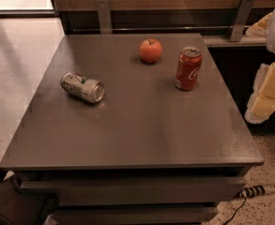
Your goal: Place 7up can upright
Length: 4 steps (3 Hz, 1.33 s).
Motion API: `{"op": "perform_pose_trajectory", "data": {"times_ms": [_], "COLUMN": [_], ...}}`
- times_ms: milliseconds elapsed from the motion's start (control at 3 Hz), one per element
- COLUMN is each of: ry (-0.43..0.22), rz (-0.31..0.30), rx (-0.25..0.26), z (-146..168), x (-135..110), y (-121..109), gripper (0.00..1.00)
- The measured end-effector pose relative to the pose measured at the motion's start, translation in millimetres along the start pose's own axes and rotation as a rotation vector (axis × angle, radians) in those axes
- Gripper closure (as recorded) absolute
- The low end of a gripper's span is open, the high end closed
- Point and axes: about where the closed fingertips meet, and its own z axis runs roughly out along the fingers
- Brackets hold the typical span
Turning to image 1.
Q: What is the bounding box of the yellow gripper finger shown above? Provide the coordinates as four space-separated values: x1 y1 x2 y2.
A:
246 13 272 38
245 62 275 124

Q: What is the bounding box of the silver green 7up can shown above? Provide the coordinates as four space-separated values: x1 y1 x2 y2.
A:
60 72 105 104

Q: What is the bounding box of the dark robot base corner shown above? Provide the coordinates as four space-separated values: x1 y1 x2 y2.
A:
0 175 59 225

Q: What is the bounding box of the red cola can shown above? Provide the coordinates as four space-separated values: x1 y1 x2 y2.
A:
175 47 203 91

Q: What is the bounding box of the grey side shelf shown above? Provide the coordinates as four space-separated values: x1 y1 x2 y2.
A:
203 36 266 48

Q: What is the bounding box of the white power strip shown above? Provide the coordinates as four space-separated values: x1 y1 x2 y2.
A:
235 184 275 199

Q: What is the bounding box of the red yellow apple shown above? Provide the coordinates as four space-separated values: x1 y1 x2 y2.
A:
139 38 161 64

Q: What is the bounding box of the grey drawer cabinet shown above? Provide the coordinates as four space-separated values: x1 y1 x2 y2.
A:
0 34 264 225

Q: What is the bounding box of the right metal wall bracket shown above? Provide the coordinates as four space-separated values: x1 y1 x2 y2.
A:
228 0 255 41

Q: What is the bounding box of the metal wall bracket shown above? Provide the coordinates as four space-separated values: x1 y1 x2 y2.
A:
97 0 113 34
228 0 255 41

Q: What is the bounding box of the black power cable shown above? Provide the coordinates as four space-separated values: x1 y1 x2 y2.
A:
222 196 248 225

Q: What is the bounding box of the left metal wall bracket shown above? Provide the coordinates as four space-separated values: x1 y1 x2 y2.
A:
97 0 113 34

